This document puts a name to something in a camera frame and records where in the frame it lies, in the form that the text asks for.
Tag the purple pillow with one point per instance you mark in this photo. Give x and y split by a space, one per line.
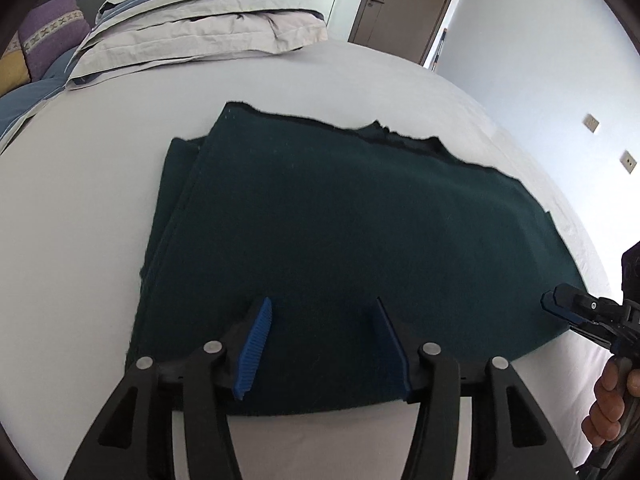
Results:
50 30

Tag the person's right hand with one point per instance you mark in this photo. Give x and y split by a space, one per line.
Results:
607 400

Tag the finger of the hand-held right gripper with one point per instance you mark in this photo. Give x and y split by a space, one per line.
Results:
575 302
592 336

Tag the folded striped duvet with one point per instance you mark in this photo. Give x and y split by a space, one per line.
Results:
200 30

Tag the beige wall socket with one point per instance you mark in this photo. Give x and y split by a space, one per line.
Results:
628 161
592 123

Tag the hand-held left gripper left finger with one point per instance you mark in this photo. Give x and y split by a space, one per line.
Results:
252 350

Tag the dark green sweater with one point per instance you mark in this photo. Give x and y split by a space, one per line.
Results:
325 220

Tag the yellow pillow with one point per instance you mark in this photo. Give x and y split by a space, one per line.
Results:
12 70

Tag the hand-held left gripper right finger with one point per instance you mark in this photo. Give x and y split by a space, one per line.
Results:
392 355

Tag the blue blanket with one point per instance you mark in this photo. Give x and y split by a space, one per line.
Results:
30 100

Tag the brown door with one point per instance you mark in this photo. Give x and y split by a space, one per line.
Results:
400 5

